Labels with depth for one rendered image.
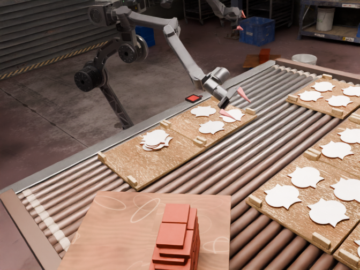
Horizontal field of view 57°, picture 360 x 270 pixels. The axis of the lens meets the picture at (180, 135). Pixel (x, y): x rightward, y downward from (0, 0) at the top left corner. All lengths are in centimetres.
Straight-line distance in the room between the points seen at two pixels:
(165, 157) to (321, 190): 70
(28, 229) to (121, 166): 48
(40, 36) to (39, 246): 532
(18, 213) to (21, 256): 124
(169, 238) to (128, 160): 81
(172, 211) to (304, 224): 54
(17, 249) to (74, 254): 168
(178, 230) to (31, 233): 68
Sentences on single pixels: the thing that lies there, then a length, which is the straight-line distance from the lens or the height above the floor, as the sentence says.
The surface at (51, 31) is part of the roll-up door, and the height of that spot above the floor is 52.
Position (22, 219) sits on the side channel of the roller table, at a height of 95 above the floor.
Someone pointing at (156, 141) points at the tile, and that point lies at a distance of 165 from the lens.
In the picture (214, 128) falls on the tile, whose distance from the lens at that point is 176.
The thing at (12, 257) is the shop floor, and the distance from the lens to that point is 276.
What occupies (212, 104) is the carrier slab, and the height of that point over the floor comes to 94.
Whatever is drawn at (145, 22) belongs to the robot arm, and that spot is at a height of 143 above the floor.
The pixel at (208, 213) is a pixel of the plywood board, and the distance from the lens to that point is 115.
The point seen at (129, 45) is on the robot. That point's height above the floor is 119.
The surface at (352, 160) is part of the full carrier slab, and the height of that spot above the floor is 94.
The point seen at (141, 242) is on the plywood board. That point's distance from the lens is 109.
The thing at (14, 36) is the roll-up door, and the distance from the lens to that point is 624.
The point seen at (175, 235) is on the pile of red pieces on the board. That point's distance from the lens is 86.
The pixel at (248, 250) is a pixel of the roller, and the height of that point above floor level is 92.
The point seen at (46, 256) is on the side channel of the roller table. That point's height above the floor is 95.
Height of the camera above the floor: 186
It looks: 32 degrees down
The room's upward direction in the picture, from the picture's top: 6 degrees counter-clockwise
